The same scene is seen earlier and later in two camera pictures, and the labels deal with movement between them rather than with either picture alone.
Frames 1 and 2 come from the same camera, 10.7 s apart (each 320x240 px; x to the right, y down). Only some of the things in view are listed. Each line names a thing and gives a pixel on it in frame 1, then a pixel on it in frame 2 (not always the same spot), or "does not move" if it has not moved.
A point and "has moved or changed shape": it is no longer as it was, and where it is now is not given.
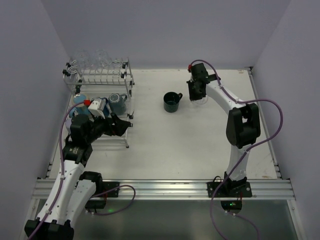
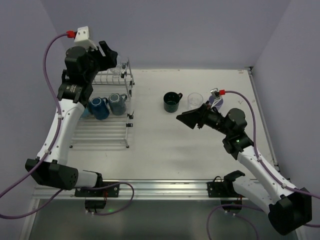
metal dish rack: [107, 84] does not move
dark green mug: [171, 101] does not move
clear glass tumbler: [102, 58] has moved or changed shape
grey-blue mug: [117, 103] does not move
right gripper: [196, 91] → [202, 116]
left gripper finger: [115, 119] → [110, 55]
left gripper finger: [120, 127] → [111, 64]
